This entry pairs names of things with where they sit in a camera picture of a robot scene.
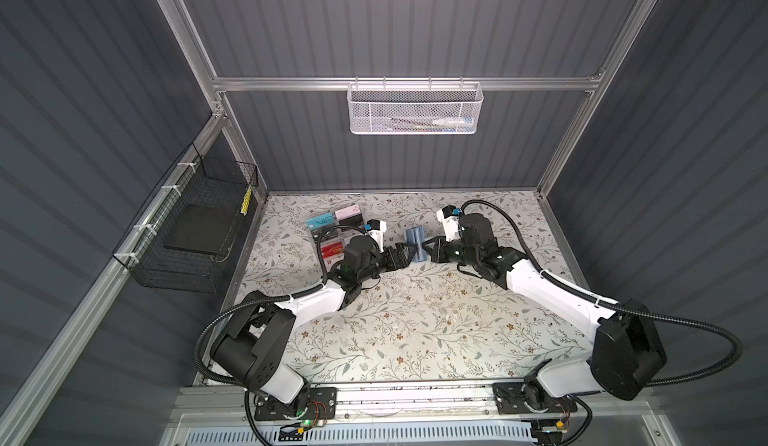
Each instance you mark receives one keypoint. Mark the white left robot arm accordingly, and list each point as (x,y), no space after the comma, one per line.
(251,345)

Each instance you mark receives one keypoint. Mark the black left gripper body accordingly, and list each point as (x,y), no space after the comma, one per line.
(376,267)

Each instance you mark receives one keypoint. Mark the pink VIP card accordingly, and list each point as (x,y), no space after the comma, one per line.
(352,212)

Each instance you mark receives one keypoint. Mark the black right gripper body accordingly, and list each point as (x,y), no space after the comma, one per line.
(462,255)

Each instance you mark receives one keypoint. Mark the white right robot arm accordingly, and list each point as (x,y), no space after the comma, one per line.
(626,352)

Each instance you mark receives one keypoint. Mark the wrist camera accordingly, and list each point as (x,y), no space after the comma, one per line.
(376,229)
(449,216)

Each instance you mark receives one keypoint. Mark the yellow marker pen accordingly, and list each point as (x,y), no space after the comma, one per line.
(246,201)

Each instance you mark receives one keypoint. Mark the red VIP card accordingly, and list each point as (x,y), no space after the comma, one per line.
(331,249)

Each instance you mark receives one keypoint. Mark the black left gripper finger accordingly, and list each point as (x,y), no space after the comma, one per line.
(405,248)
(404,261)

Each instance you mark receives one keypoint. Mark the pens in white basket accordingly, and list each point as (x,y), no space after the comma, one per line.
(449,124)

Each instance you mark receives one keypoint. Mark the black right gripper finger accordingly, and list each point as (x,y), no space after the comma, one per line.
(434,242)
(438,256)

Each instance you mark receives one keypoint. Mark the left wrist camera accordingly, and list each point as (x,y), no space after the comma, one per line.
(376,229)

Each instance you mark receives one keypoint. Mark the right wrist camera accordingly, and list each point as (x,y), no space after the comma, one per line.
(449,216)

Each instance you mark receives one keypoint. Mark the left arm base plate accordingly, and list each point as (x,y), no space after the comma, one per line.
(311,403)

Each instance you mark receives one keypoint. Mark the blue leather card wallet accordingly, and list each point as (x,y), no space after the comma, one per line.
(416,235)

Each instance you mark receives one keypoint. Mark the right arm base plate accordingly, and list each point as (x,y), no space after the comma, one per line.
(518,397)

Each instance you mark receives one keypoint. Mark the clear acrylic card display stand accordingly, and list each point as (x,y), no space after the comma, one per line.
(338,231)

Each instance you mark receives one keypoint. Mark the white wire mesh basket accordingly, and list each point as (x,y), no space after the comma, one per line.
(370,105)

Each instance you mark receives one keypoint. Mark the teal VIP card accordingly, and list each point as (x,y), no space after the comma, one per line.
(320,221)

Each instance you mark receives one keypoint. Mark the black pad in basket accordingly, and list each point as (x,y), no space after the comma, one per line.
(202,229)

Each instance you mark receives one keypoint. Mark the black wire wall basket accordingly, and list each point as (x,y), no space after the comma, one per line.
(204,180)

